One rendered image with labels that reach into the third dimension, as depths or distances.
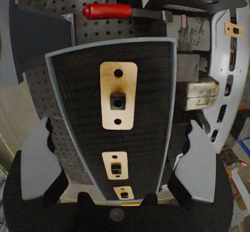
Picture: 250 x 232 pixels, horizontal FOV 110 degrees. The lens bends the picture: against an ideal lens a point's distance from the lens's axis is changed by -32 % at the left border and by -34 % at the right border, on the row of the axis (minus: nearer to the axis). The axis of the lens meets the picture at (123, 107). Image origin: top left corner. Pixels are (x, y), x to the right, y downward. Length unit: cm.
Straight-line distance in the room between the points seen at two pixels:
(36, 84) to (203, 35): 75
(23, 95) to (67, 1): 148
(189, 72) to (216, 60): 17
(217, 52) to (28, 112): 202
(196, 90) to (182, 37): 11
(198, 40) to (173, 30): 5
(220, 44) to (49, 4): 70
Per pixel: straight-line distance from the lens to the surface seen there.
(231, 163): 74
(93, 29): 61
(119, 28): 60
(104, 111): 15
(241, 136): 64
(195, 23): 26
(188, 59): 23
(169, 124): 17
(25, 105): 197
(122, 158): 21
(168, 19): 22
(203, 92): 29
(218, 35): 39
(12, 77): 29
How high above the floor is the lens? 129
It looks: 61 degrees down
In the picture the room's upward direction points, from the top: 178 degrees clockwise
